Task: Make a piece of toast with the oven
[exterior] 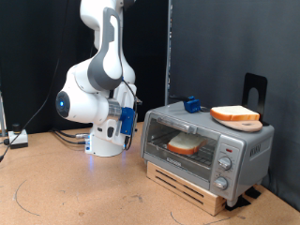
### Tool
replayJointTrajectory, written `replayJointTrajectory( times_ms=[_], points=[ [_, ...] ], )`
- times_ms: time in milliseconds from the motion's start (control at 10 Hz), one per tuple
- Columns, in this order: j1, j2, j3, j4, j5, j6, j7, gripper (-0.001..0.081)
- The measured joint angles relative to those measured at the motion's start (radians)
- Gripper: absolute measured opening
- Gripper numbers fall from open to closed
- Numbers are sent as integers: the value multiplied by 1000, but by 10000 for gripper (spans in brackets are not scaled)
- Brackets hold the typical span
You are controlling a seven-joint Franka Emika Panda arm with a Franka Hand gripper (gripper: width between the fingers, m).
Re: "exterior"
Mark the grey curtain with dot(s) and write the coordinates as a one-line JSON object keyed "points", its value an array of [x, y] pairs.
{"points": [[218, 47]]}

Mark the tall metal pole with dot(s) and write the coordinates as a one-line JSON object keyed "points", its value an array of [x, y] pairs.
{"points": [[168, 47]]}

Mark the black foam pad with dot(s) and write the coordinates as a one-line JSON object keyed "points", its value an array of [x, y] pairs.
{"points": [[237, 203], [253, 192]]}

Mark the white box with black button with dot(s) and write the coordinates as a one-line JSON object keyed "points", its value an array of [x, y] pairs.
{"points": [[18, 139]]}

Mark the white bread slice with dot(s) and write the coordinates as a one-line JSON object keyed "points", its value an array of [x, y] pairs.
{"points": [[234, 113], [186, 143]]}

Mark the round wooden cutting board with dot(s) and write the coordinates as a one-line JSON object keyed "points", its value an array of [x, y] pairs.
{"points": [[247, 126]]}

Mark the black metal bookend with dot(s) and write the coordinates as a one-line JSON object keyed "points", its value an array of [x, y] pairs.
{"points": [[250, 81]]}

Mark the black curtain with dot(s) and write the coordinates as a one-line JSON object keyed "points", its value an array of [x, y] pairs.
{"points": [[31, 62]]}

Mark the wooden slatted block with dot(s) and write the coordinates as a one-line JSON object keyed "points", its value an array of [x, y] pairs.
{"points": [[187, 190]]}

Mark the silver toaster oven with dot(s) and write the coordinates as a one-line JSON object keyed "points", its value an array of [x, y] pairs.
{"points": [[250, 150]]}

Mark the metal spatula with blue grip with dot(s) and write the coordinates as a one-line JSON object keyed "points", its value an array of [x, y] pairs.
{"points": [[191, 105]]}

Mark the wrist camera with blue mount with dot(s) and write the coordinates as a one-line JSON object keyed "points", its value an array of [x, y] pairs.
{"points": [[127, 120]]}

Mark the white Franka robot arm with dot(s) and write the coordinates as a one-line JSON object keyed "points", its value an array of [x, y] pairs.
{"points": [[81, 106]]}

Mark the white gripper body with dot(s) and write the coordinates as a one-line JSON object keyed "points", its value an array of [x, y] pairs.
{"points": [[108, 134]]}

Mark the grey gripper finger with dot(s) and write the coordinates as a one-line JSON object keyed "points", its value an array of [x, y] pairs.
{"points": [[138, 101]]}

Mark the short metal post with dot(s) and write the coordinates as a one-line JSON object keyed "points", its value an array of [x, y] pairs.
{"points": [[2, 112]]}

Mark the silver oven knob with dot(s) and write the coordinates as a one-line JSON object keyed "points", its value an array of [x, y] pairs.
{"points": [[220, 183], [225, 163]]}

